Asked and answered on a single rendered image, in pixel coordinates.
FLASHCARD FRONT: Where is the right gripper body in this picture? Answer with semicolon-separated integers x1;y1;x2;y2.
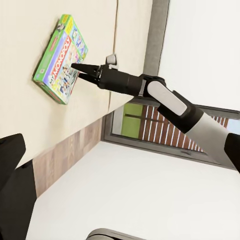
99;64;130;94

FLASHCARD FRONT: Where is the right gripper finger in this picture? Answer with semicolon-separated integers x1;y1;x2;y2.
78;72;100;87
71;63;103;77

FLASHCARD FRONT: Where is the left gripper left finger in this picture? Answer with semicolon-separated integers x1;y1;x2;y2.
0;133;26;193

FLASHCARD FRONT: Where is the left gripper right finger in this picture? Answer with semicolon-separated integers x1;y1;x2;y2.
224;133;240;173

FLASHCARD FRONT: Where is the board game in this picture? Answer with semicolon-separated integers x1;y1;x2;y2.
33;14;88;105

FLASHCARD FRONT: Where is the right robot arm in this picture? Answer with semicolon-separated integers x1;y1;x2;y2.
71;53;235;169

